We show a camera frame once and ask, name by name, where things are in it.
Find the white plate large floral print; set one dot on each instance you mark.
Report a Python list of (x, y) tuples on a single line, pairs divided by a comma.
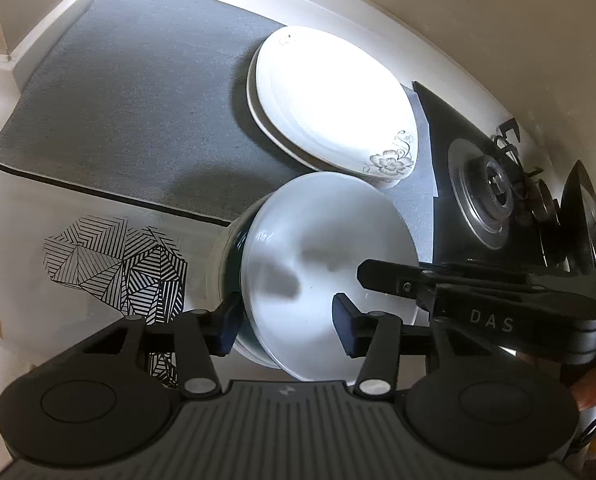
[(251, 90)]

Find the teal glazed bowl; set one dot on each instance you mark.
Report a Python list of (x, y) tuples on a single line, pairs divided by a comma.
[(213, 275)]

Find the white plate small floral print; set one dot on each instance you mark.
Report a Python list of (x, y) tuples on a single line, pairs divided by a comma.
[(328, 95)]

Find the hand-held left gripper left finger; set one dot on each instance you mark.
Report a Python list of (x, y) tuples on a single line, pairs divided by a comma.
[(228, 331)]

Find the white bowl dark patterned base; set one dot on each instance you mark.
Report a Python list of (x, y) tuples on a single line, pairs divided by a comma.
[(328, 220)]

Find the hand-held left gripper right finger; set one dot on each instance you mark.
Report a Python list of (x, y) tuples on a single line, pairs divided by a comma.
[(343, 326)]

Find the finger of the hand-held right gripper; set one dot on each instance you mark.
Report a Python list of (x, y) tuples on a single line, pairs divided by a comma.
[(393, 275)]

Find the black pan support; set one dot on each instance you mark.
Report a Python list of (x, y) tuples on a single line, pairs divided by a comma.
[(510, 135)]

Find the small gas burner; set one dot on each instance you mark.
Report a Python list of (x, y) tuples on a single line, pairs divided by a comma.
[(545, 202)]

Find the grey dish mat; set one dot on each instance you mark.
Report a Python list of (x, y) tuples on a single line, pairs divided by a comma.
[(127, 110)]

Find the large steel gas burner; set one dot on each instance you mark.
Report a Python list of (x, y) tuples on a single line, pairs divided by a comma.
[(483, 195)]

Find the black geometric striped sticker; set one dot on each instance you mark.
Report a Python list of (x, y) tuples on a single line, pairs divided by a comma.
[(102, 265)]

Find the black gas stove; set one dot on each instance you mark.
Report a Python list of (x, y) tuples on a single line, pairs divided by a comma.
[(443, 125)]

